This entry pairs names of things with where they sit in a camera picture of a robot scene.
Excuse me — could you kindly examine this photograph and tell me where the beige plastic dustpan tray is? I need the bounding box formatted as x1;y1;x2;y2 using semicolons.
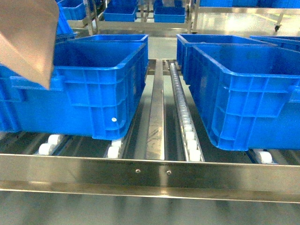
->
0;0;60;89

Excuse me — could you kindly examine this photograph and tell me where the steel shelf rack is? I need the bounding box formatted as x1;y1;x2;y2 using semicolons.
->
0;0;300;204

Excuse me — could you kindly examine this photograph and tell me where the white roller track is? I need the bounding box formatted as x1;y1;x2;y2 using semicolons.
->
169;61;205;162

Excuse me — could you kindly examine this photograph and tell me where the blue crate front left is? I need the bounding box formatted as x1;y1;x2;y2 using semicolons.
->
0;41;148;140

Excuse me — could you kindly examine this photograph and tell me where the blue crate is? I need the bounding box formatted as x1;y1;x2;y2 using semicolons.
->
0;41;148;140
176;34;276;71
73;34;149;44
190;45;300;151

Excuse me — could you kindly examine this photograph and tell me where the blue crate rear right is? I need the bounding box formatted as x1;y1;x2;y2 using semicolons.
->
176;34;276;71

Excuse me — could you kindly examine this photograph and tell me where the blue crate rear left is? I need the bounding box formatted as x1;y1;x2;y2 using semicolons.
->
73;34;149;44

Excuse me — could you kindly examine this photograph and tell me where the blue crate front right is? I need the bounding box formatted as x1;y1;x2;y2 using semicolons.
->
190;45;300;151

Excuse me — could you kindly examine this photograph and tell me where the blue crate far background right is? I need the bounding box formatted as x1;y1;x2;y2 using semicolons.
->
153;0;186;23

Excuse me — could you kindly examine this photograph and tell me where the blue crate background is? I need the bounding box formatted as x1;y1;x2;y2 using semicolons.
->
104;0;138;22
153;0;186;23

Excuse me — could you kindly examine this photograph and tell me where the blue crate far background left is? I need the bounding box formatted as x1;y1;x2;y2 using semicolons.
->
104;0;138;22

